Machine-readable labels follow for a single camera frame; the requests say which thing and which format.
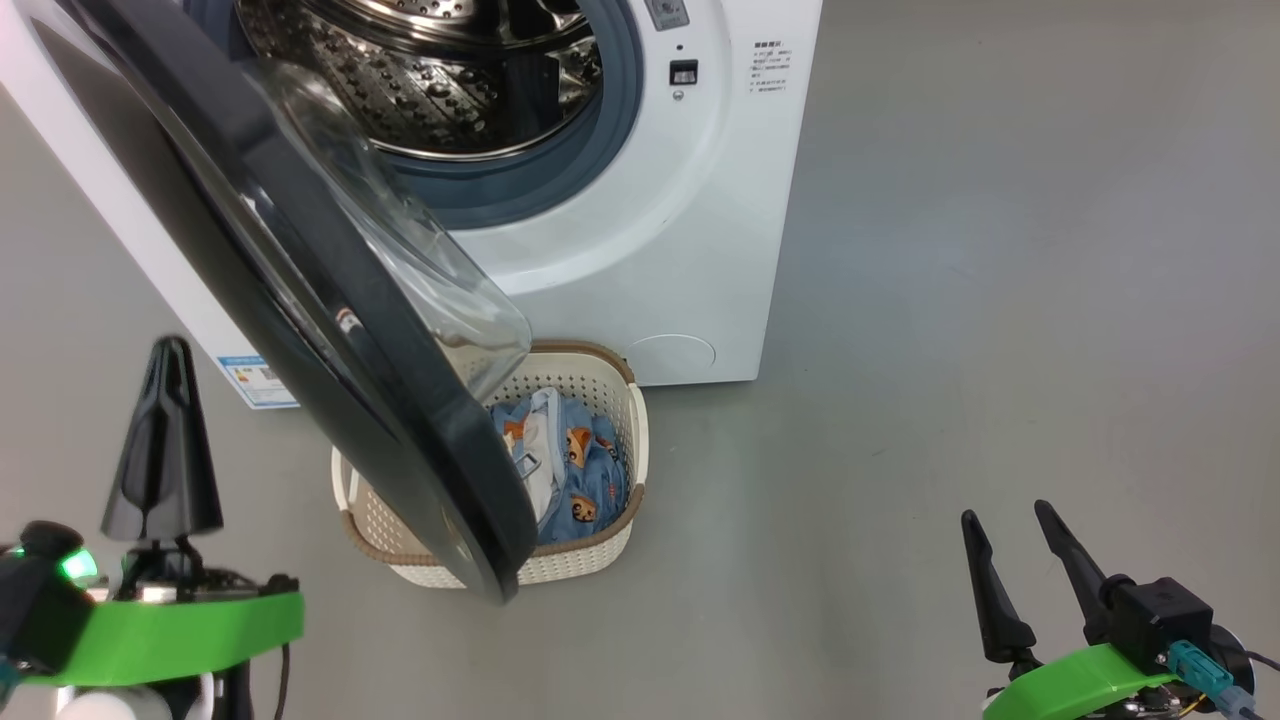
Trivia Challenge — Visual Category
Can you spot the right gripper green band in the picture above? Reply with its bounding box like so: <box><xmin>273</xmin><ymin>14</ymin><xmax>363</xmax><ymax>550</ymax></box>
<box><xmin>960</xmin><ymin>500</ymin><xmax>1256</xmax><ymax>720</ymax></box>

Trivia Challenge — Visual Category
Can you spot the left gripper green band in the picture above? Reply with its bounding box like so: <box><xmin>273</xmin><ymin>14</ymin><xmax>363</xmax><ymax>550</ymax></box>
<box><xmin>20</xmin><ymin>337</ymin><xmax>306</xmax><ymax>687</ymax></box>

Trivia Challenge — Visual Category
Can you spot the black round washer door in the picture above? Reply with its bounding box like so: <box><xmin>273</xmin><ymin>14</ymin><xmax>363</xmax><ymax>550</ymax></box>
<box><xmin>20</xmin><ymin>0</ymin><xmax>541</xmax><ymax>604</ymax></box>

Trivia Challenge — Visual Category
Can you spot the blue bear print garment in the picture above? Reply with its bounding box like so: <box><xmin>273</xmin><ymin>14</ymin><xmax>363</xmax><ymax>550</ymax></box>
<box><xmin>555</xmin><ymin>395</ymin><xmax>631</xmax><ymax>546</ymax></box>

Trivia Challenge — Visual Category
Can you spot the stainless steel washing machine drum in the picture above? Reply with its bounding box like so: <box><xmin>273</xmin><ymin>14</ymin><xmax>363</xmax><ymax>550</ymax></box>
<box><xmin>235</xmin><ymin>0</ymin><xmax>606</xmax><ymax>161</ymax></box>

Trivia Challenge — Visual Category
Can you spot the white front-load washing machine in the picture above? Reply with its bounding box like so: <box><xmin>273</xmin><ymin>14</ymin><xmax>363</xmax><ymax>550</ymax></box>
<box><xmin>0</xmin><ymin>0</ymin><xmax>823</xmax><ymax>411</ymax></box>

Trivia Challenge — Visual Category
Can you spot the blue energy label sticker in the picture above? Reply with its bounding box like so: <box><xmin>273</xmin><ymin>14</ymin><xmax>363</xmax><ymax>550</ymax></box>
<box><xmin>217</xmin><ymin>353</ymin><xmax>299</xmax><ymax>409</ymax></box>

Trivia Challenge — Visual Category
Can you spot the round white filter cover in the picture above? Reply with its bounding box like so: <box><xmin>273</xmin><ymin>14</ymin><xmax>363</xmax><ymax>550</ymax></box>
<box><xmin>622</xmin><ymin>333</ymin><xmax>718</xmax><ymax>386</ymax></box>

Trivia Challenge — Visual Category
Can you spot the cream perforated laundry basket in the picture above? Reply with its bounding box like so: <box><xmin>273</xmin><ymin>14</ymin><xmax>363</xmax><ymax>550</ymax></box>
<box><xmin>332</xmin><ymin>340</ymin><xmax>649</xmax><ymax>589</ymax></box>

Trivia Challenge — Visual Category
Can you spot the small printed text label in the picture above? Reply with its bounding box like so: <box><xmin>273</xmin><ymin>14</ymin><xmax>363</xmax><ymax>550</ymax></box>
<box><xmin>750</xmin><ymin>40</ymin><xmax>791</xmax><ymax>96</ymax></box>

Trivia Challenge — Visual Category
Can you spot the teal cable connector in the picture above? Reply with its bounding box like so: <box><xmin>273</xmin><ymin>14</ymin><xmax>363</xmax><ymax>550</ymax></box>
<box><xmin>1165</xmin><ymin>640</ymin><xmax>1256</xmax><ymax>720</ymax></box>

